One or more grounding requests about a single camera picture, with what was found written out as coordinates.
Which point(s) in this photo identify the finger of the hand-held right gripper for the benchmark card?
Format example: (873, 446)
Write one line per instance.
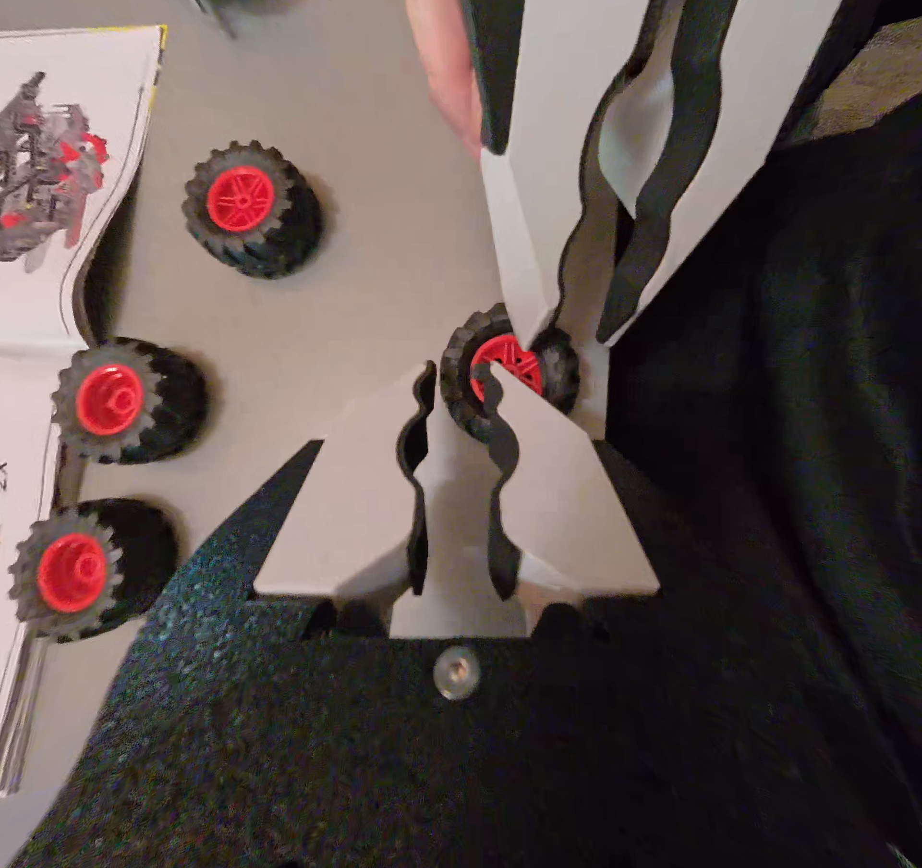
(547, 90)
(785, 54)

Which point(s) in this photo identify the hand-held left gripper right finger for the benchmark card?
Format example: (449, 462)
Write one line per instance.
(569, 515)

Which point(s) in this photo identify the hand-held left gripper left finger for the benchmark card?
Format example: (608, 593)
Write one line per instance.
(346, 508)

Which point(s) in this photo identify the black toy wheel red hub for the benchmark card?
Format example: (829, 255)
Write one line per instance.
(241, 198)
(72, 572)
(112, 399)
(504, 363)

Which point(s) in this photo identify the person's right hand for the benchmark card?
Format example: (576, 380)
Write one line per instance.
(443, 54)

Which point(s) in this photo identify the person's dark trousers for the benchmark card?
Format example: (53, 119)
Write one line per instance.
(778, 450)

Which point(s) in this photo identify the toy instruction booklet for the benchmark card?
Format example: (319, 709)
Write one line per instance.
(72, 277)

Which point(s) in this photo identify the white desk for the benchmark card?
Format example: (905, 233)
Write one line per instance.
(324, 90)

